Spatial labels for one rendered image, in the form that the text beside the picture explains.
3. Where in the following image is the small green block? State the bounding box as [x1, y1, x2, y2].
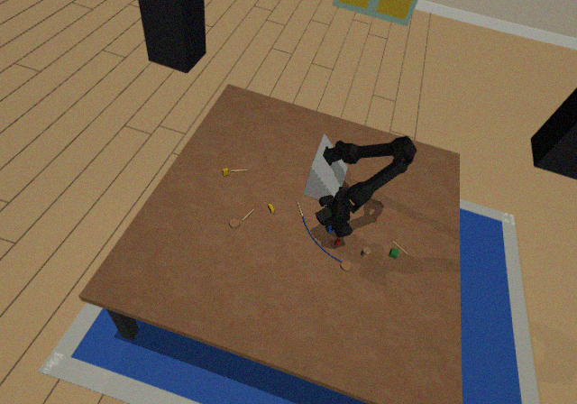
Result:
[389, 247, 399, 259]

